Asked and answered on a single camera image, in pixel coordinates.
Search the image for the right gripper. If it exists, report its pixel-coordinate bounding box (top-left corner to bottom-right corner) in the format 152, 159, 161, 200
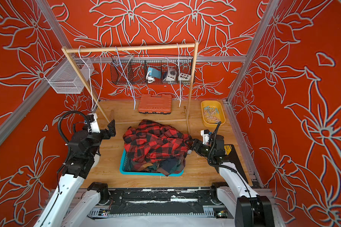
185, 139, 216, 159

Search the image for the white wire hanger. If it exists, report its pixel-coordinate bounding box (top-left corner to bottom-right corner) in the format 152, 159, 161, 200
171, 43, 183, 107
115, 47, 136, 110
78, 45, 99, 112

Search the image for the dark plaid shirt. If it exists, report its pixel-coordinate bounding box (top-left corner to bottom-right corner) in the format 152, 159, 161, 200
120, 158, 185, 177

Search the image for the red black plaid shirt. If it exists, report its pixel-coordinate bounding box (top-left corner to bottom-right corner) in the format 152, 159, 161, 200
123, 120, 192, 164

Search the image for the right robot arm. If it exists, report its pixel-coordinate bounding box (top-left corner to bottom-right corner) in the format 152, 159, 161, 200
187, 122, 275, 227

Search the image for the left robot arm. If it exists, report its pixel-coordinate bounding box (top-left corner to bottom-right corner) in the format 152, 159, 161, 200
35, 110, 116, 227

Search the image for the black yellow tool case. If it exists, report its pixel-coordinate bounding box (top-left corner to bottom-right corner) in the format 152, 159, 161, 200
224, 144, 249, 184

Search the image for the yellow plastic tray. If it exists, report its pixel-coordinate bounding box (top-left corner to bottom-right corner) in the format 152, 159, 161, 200
201, 100, 226, 128

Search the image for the teal plastic basket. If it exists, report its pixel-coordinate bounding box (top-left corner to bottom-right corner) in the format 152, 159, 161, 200
119, 149, 184, 177

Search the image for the white mesh basket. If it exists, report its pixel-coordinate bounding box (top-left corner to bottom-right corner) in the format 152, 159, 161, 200
45, 59, 84, 94

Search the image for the red brown box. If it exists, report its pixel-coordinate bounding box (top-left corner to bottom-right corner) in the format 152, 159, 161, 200
138, 94, 172, 114

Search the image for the white dotted box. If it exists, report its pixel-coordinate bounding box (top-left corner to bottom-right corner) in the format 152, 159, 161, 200
178, 73, 191, 82

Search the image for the white power adapter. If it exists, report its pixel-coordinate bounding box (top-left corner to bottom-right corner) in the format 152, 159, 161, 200
163, 68, 177, 82

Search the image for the wooden hanging rack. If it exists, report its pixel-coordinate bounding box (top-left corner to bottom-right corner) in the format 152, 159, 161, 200
62, 41, 199, 133

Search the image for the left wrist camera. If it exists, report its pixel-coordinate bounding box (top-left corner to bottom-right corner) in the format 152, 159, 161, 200
87, 113, 100, 133

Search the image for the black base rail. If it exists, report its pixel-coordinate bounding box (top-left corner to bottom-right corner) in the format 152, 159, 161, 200
88, 187, 232, 219

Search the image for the black wire basket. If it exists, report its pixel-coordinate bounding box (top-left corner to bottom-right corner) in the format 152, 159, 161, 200
109, 55, 193, 85

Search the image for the teal charger with cable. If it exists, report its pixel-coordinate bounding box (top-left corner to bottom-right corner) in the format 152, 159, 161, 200
146, 67, 162, 83

